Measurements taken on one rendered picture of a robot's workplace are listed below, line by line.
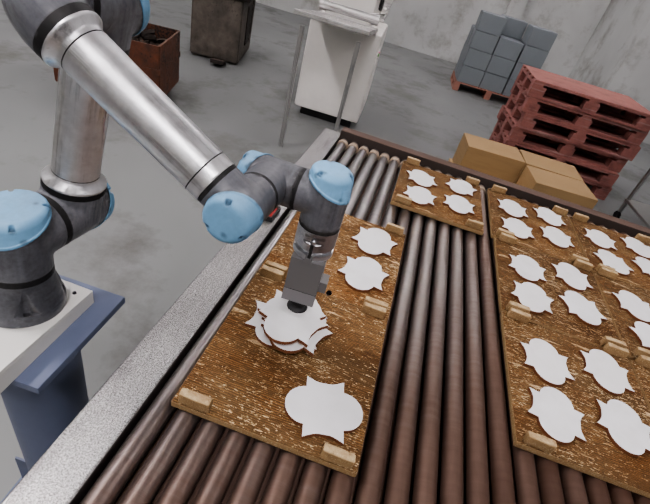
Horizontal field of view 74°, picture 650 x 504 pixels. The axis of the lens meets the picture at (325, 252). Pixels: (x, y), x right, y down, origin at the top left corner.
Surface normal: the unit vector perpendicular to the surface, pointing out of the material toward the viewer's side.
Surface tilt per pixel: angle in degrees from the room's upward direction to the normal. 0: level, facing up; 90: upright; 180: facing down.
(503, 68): 90
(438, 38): 90
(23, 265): 89
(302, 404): 0
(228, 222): 87
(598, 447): 0
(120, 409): 0
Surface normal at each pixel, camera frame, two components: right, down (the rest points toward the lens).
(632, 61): -0.22, 0.54
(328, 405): 0.23, -0.78
